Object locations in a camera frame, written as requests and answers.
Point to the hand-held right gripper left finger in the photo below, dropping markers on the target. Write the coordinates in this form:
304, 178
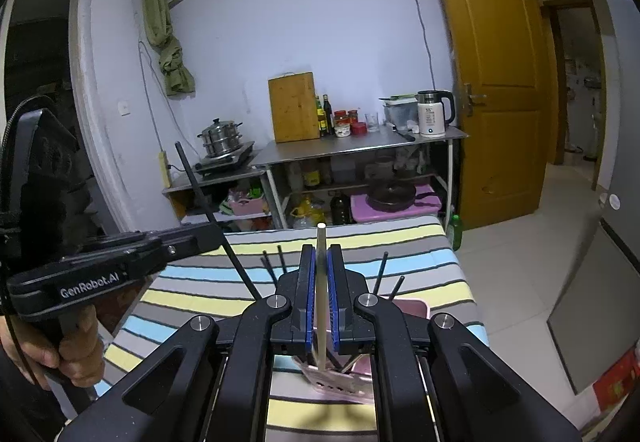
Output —
311, 302

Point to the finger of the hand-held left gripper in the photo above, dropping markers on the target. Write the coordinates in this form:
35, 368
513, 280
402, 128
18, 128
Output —
110, 241
190, 242

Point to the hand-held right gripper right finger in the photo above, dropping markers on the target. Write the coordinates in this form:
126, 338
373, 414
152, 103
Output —
334, 302

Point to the pale chopstick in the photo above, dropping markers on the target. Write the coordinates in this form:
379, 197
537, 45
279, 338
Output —
321, 272

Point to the pink plastic utensil basket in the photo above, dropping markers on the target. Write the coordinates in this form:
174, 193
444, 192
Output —
345, 382

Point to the person's left forearm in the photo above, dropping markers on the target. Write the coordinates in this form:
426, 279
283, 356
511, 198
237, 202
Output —
22, 412

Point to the person's left hand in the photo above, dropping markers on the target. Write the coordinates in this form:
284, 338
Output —
30, 342

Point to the low steel shelf table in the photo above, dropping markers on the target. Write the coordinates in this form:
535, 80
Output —
210, 184

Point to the small pink basket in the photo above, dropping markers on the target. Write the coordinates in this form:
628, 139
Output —
247, 207

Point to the yellowed power strip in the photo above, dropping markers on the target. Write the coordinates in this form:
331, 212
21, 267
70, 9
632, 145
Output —
164, 169

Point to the large yellow oil bottle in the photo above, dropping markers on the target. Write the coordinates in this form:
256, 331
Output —
307, 217

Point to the black induction cooker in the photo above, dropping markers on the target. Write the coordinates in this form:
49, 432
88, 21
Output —
225, 160

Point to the dark glass bottle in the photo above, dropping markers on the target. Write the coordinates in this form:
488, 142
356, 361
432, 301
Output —
340, 209

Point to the striped tablecloth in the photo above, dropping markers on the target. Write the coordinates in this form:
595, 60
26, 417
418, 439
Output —
430, 272

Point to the steel steamer pot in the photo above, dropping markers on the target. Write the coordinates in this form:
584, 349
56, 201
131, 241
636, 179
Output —
221, 139

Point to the black frying pan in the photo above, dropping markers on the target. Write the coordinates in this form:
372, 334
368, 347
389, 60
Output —
392, 197

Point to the green plastic bottle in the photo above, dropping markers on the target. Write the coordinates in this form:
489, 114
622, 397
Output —
455, 234

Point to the tall steel counter table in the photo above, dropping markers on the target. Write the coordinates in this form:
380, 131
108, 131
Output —
350, 146

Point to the wooden cutting board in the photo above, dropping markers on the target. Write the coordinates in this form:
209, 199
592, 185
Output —
294, 107

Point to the red round container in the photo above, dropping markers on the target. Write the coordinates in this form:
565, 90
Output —
358, 128

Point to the clear drinking glass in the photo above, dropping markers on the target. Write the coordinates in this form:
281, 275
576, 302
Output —
372, 123

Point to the dark sauce bottle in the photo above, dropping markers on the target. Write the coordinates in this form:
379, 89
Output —
328, 119

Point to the red lid jar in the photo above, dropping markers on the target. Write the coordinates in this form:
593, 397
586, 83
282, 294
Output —
340, 117
353, 116

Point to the clear plastic storage container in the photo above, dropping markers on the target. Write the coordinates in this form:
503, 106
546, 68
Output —
400, 114

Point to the white electric kettle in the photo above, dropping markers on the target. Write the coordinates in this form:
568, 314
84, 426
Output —
432, 116

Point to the green curtain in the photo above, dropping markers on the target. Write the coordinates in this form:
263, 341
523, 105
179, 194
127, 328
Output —
165, 21

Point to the yellow wooden door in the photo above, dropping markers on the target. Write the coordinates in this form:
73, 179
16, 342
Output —
495, 71

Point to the red cardboard box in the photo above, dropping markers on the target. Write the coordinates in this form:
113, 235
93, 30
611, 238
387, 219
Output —
617, 379

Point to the white sliding door frame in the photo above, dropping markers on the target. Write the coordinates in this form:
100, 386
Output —
100, 121

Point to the white wall switch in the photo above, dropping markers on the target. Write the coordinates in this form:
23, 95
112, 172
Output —
124, 107

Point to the brown door frame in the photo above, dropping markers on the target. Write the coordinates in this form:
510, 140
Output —
575, 6

